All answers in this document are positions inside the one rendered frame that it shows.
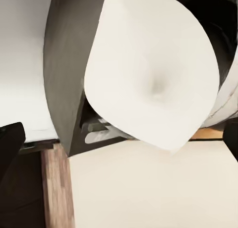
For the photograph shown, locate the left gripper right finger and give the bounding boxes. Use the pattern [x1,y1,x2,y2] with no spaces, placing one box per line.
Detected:
[222,121,238,161]

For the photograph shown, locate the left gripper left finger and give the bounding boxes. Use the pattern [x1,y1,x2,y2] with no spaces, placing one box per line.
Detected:
[0,121,26,181]

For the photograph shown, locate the paper coffee filter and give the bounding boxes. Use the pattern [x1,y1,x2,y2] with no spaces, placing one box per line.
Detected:
[84,0,219,153]

